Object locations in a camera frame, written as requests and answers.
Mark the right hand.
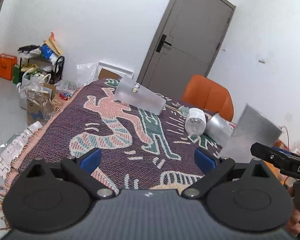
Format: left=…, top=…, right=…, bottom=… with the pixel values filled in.
left=284, top=186, right=300, bottom=237

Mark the patterned woven blanket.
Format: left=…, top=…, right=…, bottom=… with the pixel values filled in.
left=0, top=79, right=221, bottom=215

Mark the cardboard box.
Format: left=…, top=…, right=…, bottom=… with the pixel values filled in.
left=24, top=81, right=56, bottom=126

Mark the grey door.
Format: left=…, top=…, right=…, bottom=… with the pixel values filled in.
left=137, top=0, right=235, bottom=99

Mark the orange leather chair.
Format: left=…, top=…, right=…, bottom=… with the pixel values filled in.
left=182, top=74, right=234, bottom=122

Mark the orange paper bag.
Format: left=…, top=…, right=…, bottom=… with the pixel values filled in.
left=0, top=53, right=17, bottom=81

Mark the white small plastic bottle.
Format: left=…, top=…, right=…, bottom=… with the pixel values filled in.
left=185, top=108, right=206, bottom=136

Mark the long frosted plastic cup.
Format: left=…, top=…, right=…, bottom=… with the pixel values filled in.
left=205, top=113, right=236, bottom=147

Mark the black door handle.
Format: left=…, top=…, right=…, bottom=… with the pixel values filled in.
left=156, top=34, right=171, bottom=53

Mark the frosted HEYTEA plastic cup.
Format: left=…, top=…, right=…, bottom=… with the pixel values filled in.
left=219, top=104, right=282, bottom=163

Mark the black storage rack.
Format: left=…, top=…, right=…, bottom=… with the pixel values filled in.
left=17, top=43, right=65, bottom=84

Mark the clear plastic bag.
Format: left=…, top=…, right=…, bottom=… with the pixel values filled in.
left=76, top=63, right=98, bottom=88

